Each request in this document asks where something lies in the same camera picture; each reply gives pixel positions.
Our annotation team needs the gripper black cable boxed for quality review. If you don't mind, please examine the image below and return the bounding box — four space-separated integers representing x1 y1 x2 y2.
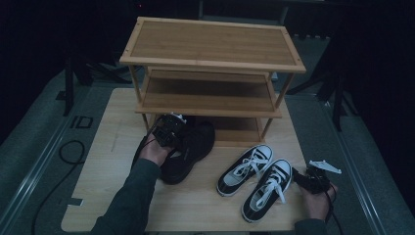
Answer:
131 117 164 170
325 183 345 235

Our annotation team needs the black floor cable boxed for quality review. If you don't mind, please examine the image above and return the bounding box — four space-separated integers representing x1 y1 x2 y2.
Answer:
30 140 86 235

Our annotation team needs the black and white sneaker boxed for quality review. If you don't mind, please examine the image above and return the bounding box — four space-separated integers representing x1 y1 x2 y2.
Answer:
215 144 274 198
241 159 293 224

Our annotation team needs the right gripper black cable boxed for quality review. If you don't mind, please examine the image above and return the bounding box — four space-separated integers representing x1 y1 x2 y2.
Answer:
325 183 345 235

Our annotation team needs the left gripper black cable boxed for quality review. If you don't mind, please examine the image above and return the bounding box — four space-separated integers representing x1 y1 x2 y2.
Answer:
131 117 164 170

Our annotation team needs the person's right hand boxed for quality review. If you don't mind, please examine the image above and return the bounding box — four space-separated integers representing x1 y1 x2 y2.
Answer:
300 182 339 221

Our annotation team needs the black metal stand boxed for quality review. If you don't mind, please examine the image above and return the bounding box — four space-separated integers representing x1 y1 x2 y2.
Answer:
287 34 361 133
56 57 133 118

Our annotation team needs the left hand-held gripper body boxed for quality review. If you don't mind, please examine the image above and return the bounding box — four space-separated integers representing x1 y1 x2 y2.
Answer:
152 112 188 148

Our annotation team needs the aluminium floor rail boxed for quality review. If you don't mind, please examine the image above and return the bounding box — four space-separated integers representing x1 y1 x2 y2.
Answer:
321 99 388 235
0 92 91 233

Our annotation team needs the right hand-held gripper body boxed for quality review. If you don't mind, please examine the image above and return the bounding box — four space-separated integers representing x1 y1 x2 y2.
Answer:
304 159 343 195

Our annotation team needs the wooden three-tier shoe rack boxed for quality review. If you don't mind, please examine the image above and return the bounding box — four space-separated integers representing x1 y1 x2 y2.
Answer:
118 16 307 148

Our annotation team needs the person's left hand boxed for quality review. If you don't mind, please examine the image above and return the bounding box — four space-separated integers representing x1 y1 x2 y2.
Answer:
138 133 176 167

